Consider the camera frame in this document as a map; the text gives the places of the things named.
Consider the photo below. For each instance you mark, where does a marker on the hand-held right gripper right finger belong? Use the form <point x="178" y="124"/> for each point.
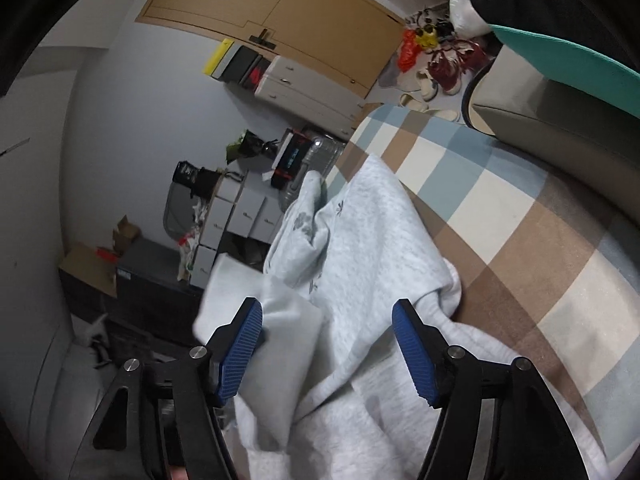
<point x="412" y="355"/>

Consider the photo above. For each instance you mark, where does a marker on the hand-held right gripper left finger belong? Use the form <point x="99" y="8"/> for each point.
<point x="240" y="355"/>

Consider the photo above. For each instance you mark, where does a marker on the light grey sweatshirt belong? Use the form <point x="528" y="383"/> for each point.
<point x="360" y="260"/>

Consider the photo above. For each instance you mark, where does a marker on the dark cabinet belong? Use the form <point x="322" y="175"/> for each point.
<point x="150" y="290"/>

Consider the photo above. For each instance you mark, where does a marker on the white drawer desk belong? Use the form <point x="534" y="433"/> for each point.
<point x="245" y="210"/>

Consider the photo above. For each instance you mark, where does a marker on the grey oval mirror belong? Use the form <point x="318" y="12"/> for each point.
<point x="177" y="215"/>

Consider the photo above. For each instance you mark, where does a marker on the checked bed sheet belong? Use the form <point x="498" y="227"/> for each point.
<point x="500" y="220"/>

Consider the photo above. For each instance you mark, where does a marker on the small open cardboard box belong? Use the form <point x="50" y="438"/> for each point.
<point x="125" y="235"/>

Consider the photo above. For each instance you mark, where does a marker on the large cardboard box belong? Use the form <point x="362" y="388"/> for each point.
<point x="85" y="267"/>

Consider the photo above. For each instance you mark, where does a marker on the black bag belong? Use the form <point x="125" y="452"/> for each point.
<point x="192" y="176"/>

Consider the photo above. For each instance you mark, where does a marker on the black and red box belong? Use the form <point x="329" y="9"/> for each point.
<point x="292" y="157"/>

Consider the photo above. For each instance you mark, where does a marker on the dark wrapped flower bouquet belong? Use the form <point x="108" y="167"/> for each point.
<point x="247" y="144"/>

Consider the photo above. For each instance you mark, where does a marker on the silver suitcase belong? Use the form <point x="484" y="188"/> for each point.
<point x="325" y="155"/>

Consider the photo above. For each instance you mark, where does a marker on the beige slipper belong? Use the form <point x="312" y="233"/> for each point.
<point x="442" y="113"/>
<point x="411" y="100"/>

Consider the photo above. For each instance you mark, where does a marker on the cream round stool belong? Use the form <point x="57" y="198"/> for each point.
<point x="480" y="95"/>

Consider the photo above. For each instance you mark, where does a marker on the white shoe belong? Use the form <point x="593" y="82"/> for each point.
<point x="428" y="85"/>

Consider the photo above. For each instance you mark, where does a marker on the white suitcase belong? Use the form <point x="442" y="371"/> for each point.
<point x="305" y="90"/>

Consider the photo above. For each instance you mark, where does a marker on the grey floor mat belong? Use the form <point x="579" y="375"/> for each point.
<point x="392" y="77"/>

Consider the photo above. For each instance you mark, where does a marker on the yellow flat box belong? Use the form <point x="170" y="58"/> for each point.
<point x="219" y="57"/>

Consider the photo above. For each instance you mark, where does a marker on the orange plastic bag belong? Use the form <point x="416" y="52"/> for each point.
<point x="407" y="52"/>

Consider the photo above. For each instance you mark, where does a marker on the yellow shoes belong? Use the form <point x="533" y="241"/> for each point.
<point x="427" y="39"/>

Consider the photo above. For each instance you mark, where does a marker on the teal shirt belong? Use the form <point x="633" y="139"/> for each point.
<point x="575" y="60"/>

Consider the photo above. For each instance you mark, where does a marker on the pile of shoes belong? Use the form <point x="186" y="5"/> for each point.
<point x="435" y="17"/>

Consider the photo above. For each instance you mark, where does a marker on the white plastic bag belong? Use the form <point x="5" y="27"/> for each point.
<point x="465" y="10"/>

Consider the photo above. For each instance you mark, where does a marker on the wooden door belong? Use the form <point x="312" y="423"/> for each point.
<point x="300" y="5"/>

